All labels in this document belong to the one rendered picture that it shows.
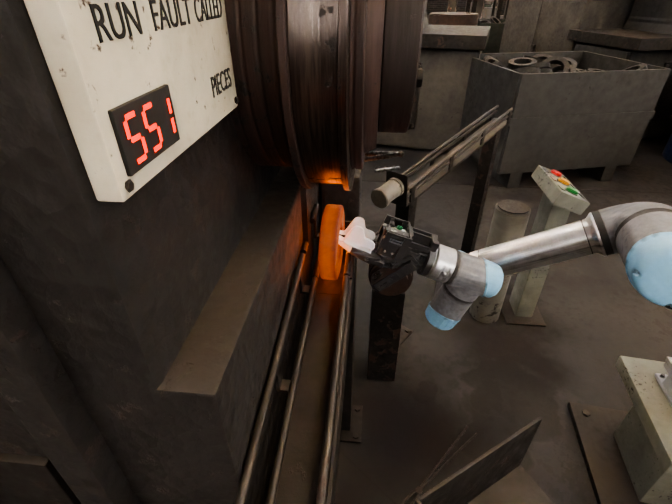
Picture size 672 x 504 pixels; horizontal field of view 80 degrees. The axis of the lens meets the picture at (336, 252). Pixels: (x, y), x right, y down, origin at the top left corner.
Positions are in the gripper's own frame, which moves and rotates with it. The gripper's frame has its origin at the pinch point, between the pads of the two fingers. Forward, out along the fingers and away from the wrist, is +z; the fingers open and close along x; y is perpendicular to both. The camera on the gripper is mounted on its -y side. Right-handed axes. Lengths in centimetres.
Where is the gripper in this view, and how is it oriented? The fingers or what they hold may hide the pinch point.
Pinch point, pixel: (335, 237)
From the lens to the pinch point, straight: 82.8
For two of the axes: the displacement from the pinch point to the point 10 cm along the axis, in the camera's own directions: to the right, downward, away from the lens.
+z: -9.5, -3.1, -0.9
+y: 3.1, -7.7, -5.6
